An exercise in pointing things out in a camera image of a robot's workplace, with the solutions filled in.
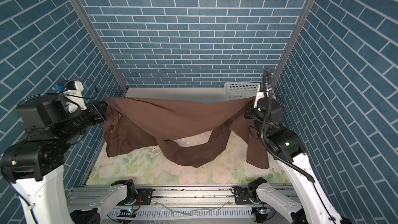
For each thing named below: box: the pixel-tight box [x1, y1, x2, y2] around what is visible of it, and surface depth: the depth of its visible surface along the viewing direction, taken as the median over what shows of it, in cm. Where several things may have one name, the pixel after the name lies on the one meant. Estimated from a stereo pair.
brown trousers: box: [103, 96, 270, 169], surface depth 64 cm
